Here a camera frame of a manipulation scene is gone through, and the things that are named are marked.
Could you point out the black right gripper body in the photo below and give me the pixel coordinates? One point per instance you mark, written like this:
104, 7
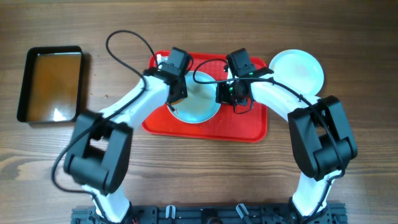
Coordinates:
227, 94

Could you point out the black water basin tray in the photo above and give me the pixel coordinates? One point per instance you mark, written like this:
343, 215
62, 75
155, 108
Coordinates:
51, 85

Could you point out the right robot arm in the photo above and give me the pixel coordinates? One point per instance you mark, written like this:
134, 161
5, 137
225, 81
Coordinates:
321, 137

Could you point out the white plate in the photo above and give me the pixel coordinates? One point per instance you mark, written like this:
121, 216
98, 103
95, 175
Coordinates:
298, 69
200, 104

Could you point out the red plastic tray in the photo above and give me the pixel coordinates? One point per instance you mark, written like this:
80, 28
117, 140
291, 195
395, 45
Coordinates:
225, 125

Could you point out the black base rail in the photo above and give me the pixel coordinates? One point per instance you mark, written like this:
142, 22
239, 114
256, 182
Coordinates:
265, 214

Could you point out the white plate top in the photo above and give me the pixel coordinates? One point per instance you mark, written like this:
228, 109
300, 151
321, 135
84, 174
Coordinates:
298, 69

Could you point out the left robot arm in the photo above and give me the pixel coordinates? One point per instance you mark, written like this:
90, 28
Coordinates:
98, 158

